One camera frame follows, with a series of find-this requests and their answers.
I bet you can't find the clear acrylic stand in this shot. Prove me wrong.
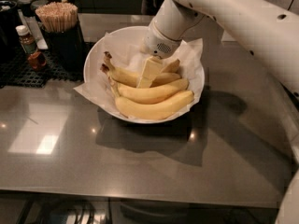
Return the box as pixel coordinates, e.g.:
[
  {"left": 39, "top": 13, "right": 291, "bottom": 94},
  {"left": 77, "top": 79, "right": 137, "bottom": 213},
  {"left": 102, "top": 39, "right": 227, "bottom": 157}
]
[{"left": 221, "top": 31, "right": 235, "bottom": 42}]

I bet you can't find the small red sauce jar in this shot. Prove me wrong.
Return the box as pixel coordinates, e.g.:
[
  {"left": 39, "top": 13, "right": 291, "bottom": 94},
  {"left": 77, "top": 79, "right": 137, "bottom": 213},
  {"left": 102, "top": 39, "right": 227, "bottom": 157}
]
[{"left": 27, "top": 51, "right": 47, "bottom": 71}]

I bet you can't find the small white-capped sauce bottle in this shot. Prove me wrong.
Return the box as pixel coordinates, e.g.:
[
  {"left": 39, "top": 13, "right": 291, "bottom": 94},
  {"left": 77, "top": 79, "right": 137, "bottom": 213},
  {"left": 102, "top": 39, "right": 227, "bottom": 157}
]
[{"left": 16, "top": 25, "right": 37, "bottom": 54}]

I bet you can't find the black grid mat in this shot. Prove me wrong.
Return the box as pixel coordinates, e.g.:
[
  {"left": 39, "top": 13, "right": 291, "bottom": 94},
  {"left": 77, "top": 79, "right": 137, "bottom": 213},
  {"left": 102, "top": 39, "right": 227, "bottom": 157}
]
[{"left": 0, "top": 45, "right": 83, "bottom": 88}]

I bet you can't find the white bowl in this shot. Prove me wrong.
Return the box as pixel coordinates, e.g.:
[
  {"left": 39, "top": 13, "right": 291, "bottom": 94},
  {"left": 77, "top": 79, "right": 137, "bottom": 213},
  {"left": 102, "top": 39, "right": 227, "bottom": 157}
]
[{"left": 82, "top": 25, "right": 206, "bottom": 124}]

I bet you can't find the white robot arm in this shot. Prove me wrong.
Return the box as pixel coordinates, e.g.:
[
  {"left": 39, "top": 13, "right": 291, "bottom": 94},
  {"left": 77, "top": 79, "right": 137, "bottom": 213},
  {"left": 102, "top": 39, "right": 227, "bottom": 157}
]
[{"left": 142, "top": 0, "right": 299, "bottom": 96}]

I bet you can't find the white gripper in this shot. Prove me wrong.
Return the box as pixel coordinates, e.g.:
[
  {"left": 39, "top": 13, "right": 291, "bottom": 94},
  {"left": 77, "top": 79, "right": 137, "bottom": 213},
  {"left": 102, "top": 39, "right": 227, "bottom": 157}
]
[{"left": 137, "top": 22, "right": 181, "bottom": 88}]

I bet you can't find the black container far left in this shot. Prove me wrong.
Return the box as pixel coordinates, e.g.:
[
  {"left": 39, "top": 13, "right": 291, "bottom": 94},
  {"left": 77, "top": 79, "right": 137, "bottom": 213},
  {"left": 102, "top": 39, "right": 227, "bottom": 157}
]
[{"left": 0, "top": 0, "right": 21, "bottom": 63}]

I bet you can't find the dark jar grey lid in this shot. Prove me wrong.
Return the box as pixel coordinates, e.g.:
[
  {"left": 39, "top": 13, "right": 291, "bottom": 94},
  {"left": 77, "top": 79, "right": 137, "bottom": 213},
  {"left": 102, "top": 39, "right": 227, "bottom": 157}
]
[{"left": 17, "top": 0, "right": 35, "bottom": 17}]

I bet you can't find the white paper liner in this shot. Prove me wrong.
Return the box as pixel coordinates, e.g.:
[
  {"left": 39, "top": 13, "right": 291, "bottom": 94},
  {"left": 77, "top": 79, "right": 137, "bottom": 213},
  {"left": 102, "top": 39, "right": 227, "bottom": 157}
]
[{"left": 73, "top": 31, "right": 204, "bottom": 122}]

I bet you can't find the black chopstick holder cup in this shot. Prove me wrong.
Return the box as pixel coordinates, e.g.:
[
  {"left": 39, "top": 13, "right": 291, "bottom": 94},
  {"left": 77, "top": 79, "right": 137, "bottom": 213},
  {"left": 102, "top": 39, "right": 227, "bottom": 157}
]
[{"left": 42, "top": 22, "right": 86, "bottom": 72}]

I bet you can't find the bundle of wooden chopsticks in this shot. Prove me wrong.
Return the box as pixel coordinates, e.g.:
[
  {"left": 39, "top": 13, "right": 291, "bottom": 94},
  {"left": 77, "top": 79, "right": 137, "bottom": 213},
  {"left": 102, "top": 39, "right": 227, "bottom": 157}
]
[{"left": 36, "top": 2, "right": 78, "bottom": 33}]

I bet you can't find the large yellow banana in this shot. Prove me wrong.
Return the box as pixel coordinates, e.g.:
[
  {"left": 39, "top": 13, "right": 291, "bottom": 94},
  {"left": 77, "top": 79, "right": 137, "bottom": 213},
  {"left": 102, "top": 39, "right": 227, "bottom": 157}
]
[{"left": 100, "top": 63, "right": 195, "bottom": 121}]

